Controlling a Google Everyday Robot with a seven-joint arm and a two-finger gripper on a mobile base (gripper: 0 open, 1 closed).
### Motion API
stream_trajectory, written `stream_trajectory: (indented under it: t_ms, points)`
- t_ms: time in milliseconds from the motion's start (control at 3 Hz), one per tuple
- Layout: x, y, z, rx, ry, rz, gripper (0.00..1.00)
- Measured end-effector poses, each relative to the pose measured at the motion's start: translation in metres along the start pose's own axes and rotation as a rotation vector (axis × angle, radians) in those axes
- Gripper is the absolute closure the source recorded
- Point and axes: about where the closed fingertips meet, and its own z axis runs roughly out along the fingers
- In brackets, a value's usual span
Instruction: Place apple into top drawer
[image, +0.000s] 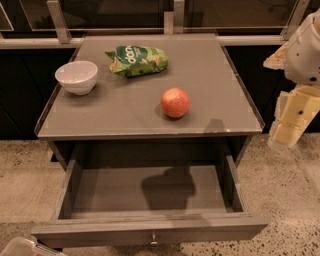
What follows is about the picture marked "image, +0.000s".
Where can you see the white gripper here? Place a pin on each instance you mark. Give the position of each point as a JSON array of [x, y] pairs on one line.
[[302, 55]]

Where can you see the metal drawer knob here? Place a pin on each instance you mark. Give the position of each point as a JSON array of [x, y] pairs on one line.
[[154, 241]]

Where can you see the metal railing frame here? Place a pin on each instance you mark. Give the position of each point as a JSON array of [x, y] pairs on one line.
[[39, 24]]

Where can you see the white ceramic bowl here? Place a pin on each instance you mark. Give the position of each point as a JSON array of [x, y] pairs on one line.
[[77, 77]]

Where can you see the red apple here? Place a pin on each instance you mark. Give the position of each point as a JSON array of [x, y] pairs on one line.
[[175, 102]]

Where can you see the open grey top drawer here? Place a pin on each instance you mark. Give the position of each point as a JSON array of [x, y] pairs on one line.
[[117, 194]]

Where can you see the green chip bag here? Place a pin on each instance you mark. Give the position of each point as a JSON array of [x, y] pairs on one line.
[[133, 61]]

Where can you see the clear plastic container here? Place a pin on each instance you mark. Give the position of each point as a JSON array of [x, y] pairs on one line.
[[23, 247]]

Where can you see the grey drawer cabinet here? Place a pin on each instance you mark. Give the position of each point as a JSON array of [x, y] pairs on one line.
[[121, 108]]

